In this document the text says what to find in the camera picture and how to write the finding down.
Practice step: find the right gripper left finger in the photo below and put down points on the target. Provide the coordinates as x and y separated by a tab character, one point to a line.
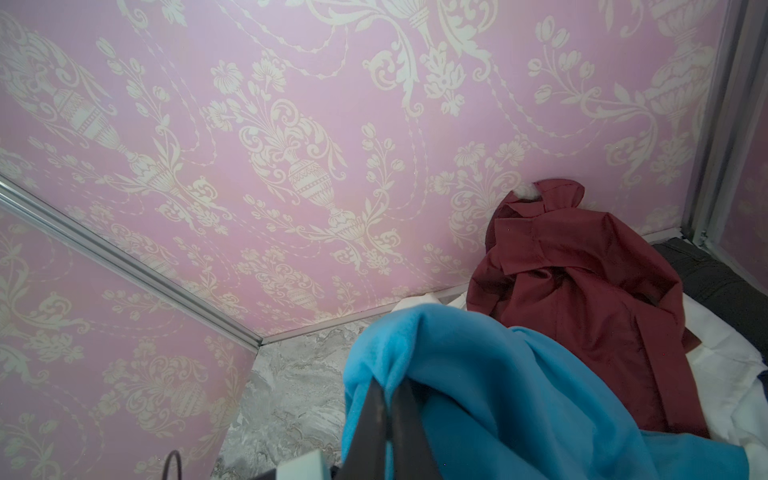
367	455

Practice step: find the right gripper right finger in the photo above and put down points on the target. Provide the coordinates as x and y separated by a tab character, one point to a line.
412	455

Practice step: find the turquoise cloth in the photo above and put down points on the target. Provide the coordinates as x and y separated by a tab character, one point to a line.
499	403

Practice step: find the white cloth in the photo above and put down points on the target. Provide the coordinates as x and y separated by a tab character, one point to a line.
726	368

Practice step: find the dark grey cloth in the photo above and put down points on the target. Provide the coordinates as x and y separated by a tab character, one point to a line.
718	288

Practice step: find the maroon shirt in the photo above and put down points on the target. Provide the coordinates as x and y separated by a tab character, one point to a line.
588	281

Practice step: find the left corner aluminium post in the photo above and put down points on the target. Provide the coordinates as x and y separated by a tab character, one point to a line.
96	248

